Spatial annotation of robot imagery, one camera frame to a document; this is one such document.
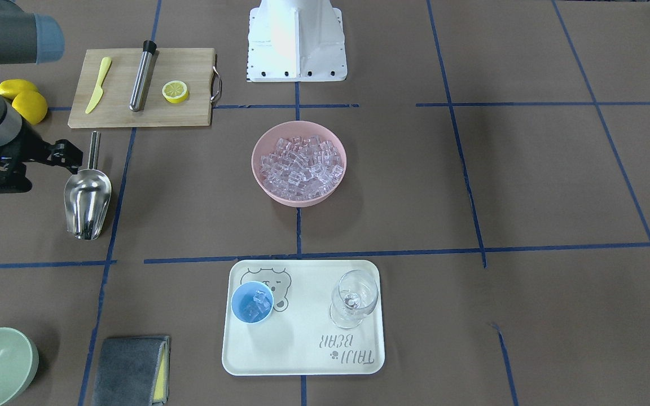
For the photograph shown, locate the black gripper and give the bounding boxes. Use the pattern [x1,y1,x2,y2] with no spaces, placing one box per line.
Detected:
[0,127,83,193]

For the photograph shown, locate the steel ice scoop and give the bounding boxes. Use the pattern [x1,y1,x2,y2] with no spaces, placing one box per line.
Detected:
[64,131,112,241]

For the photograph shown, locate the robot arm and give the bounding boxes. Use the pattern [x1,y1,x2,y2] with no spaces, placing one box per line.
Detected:
[0,1,83,193]

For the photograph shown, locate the clear ice cubes pile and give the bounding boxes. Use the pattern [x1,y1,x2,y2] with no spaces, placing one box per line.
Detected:
[255,136,345,201]

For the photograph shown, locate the light blue cup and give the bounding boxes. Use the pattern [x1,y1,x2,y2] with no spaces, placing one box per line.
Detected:
[229,281,274,324]

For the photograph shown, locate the yellow lemon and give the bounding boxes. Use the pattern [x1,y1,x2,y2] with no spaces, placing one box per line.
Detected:
[11,90,49,125]
[0,79,38,100]

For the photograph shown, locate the yellow plastic knife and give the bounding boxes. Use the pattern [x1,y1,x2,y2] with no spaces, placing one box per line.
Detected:
[85,56,112,114]

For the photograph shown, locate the steel cylindrical muddler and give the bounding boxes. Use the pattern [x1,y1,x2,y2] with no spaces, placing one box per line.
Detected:
[129,39,157,112]

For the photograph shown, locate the lemon half slice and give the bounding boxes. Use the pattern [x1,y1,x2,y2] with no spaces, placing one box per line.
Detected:
[161,80,190,104]

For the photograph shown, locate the wooden cutting board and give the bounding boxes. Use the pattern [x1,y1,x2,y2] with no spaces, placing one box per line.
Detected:
[68,48,216,129]

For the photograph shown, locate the grey folded cloth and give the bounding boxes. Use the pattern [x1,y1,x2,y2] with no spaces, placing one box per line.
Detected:
[92,335,170,405]

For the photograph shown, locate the pink bowl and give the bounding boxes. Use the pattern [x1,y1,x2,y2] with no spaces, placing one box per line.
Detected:
[251,121,348,208]

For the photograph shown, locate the cream bear tray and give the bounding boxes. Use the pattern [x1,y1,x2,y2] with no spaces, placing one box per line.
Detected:
[222,259,386,376]

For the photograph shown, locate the clear wine glass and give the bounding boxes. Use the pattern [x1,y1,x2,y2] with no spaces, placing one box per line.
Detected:
[328,270,380,329]

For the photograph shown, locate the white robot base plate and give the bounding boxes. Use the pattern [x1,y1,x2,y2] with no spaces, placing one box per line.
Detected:
[246,1,348,83]

